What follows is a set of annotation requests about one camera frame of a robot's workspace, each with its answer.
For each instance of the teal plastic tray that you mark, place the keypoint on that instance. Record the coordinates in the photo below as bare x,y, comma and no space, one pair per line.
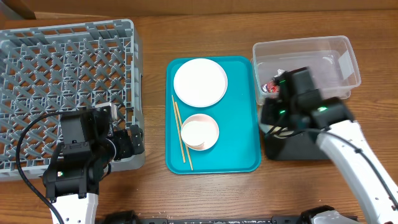
238,148

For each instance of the white paper cup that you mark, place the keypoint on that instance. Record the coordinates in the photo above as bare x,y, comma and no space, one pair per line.
194,133

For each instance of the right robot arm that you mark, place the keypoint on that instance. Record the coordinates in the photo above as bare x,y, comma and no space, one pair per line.
300,110

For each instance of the grey bowl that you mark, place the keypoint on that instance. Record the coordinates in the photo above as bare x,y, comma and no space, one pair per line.
282,132

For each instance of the white round plate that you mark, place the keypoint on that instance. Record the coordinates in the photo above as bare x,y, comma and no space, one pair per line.
200,82

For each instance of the red snack wrapper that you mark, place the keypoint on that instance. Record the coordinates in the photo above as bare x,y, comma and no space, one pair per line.
270,87

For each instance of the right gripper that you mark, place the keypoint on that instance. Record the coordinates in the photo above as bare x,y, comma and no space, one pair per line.
267,114

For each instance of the pink bowl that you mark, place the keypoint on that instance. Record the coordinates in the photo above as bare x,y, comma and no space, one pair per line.
211,132

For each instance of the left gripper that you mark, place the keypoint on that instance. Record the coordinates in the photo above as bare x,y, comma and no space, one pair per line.
134,140

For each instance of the clear plastic bin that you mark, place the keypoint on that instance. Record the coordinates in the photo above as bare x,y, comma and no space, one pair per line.
331,61

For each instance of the white tissue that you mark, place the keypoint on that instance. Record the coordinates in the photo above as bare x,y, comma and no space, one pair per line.
279,73

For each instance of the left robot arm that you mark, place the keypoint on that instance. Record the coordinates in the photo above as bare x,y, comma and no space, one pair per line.
83,159

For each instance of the black plastic tray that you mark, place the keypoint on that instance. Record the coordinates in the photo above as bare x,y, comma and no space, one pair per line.
292,149

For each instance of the grey dishwasher rack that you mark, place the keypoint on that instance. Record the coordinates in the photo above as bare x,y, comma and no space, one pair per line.
46,70

